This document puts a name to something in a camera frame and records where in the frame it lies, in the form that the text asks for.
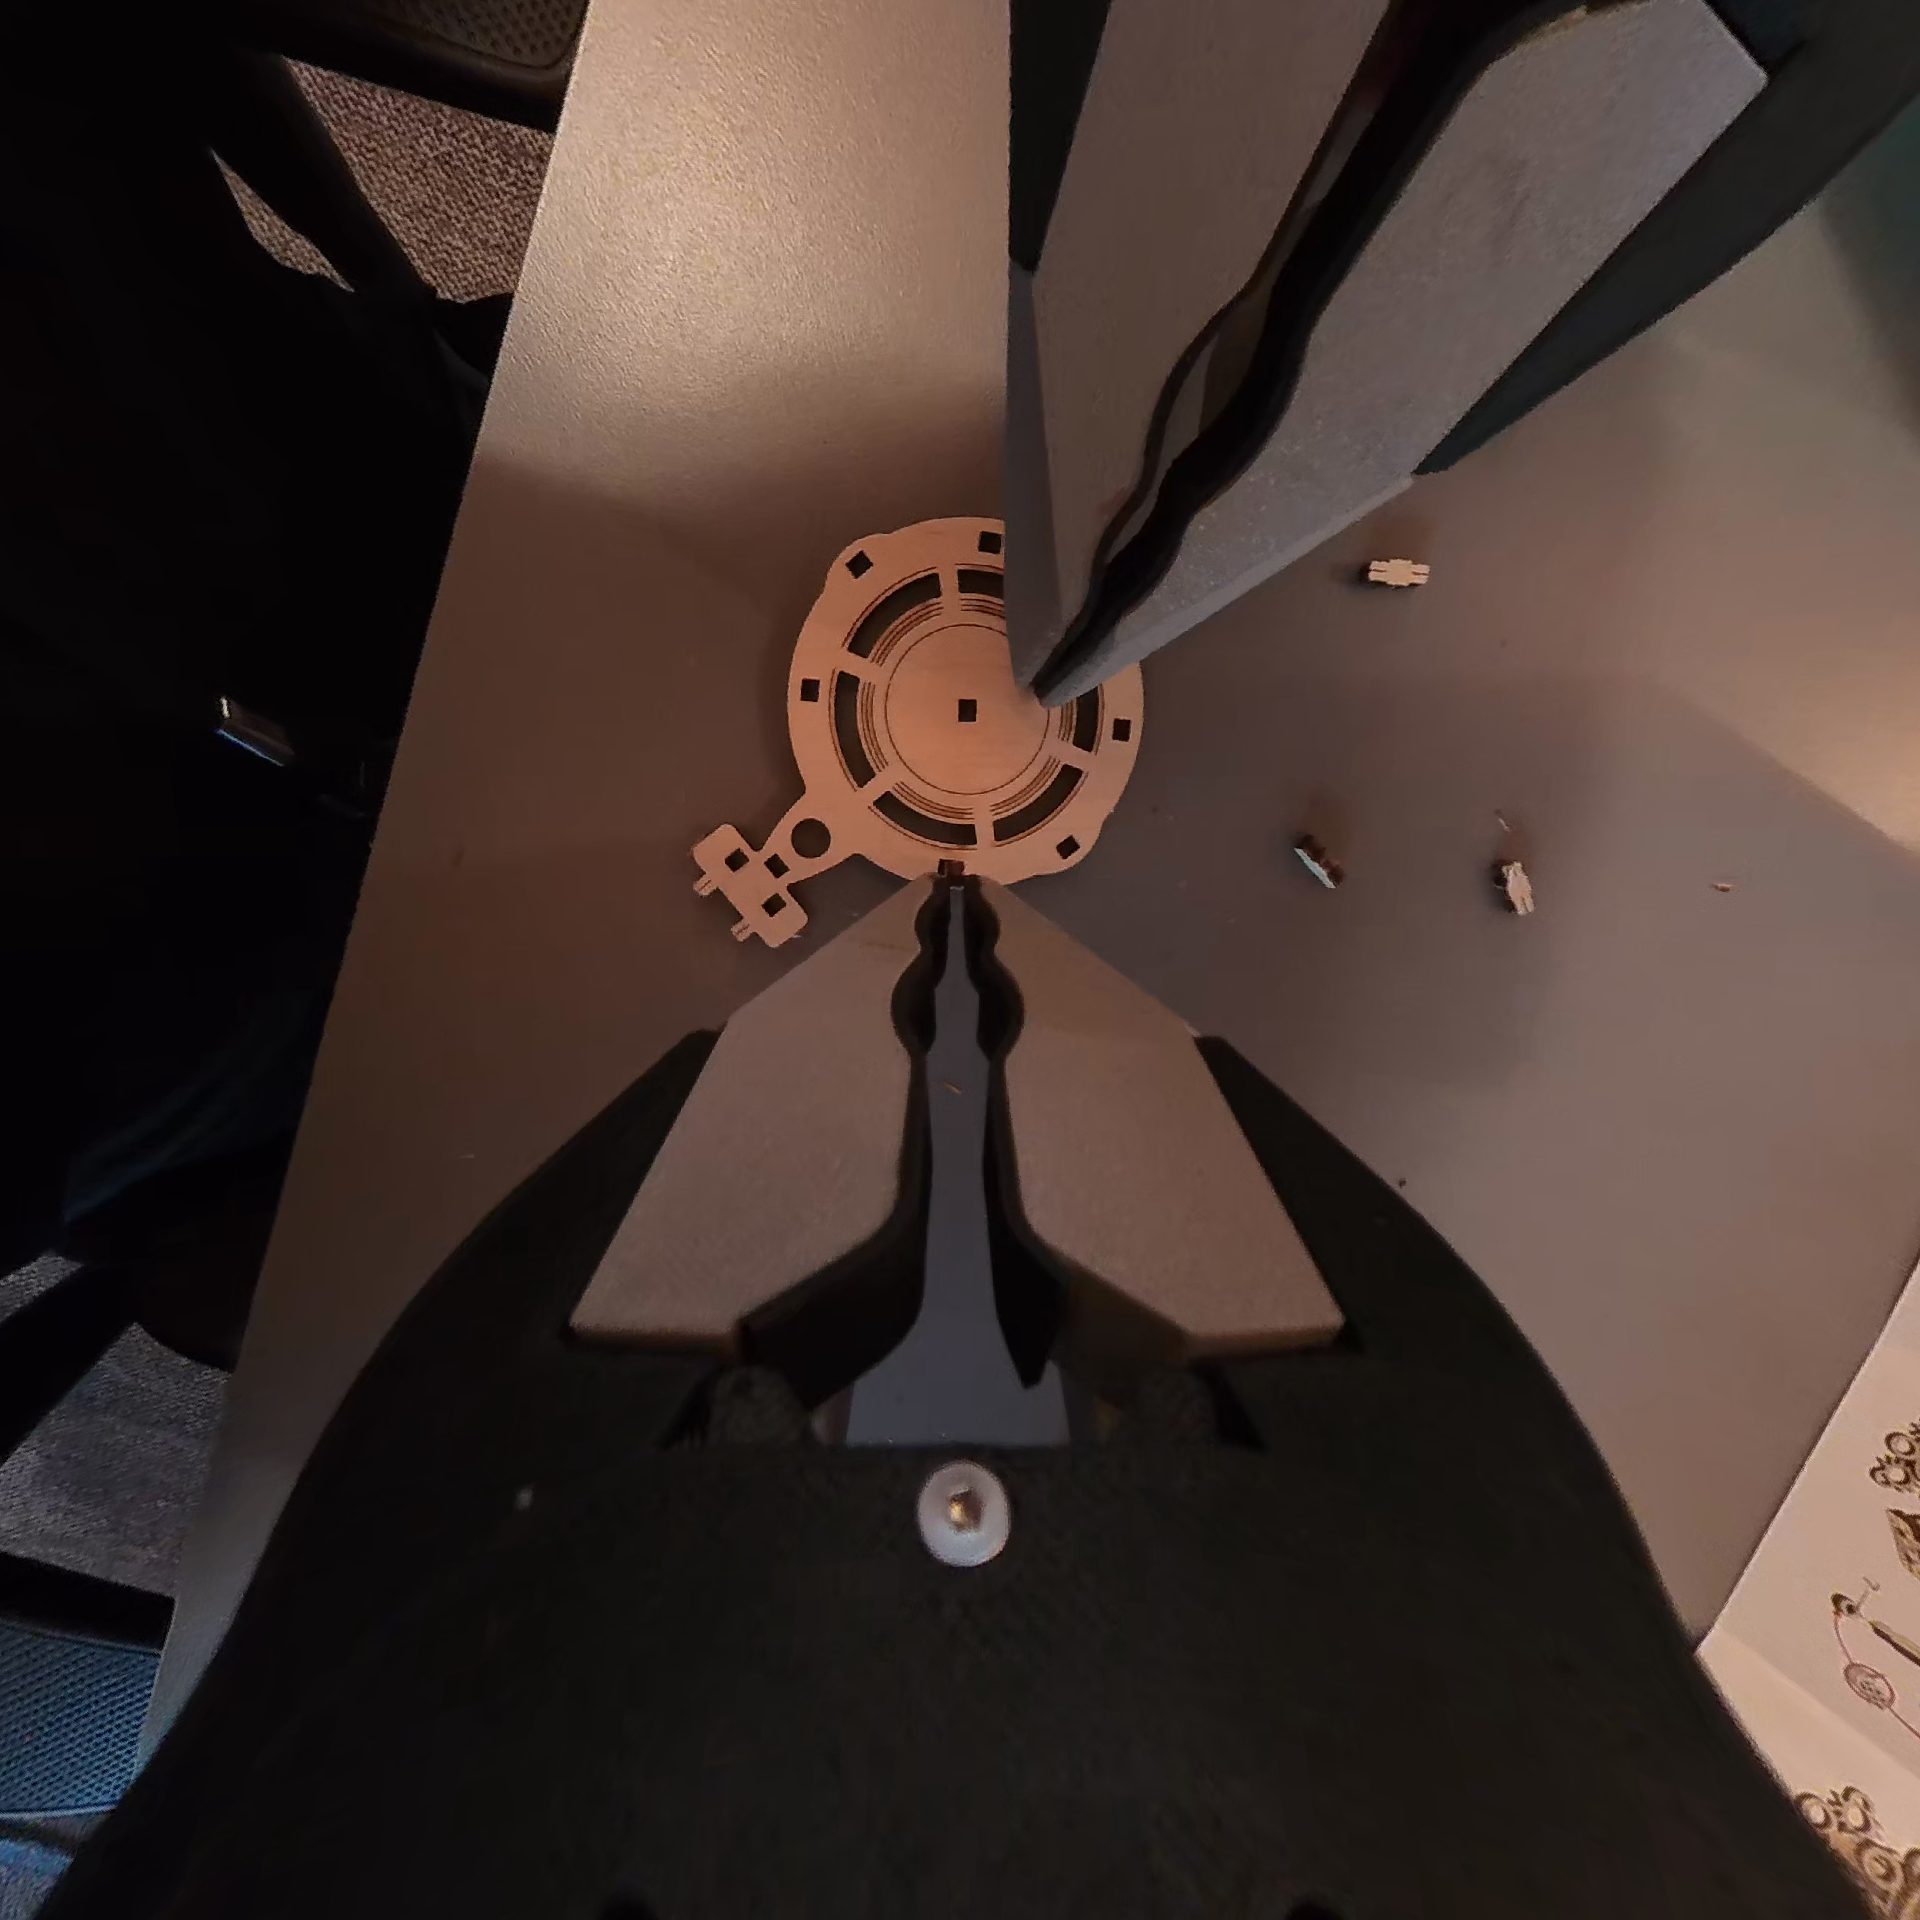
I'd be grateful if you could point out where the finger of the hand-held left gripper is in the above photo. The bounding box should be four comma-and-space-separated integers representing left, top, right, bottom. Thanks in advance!
1000, 0, 1394, 701
1033, 0, 1777, 709

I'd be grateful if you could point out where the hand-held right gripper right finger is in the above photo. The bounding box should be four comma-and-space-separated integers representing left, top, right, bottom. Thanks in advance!
965, 880, 1348, 1392

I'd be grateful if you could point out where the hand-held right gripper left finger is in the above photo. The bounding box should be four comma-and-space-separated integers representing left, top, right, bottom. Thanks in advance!
568, 880, 951, 1414

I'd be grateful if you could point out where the round wooden disc part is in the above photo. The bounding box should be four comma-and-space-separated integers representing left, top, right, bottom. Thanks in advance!
689, 513, 1145, 951

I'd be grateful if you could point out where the black chair base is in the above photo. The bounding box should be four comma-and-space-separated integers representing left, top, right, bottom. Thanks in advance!
196, 0, 594, 300

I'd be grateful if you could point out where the folded instruction sheet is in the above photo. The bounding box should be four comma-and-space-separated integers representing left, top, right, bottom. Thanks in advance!
1694, 1243, 1920, 1920

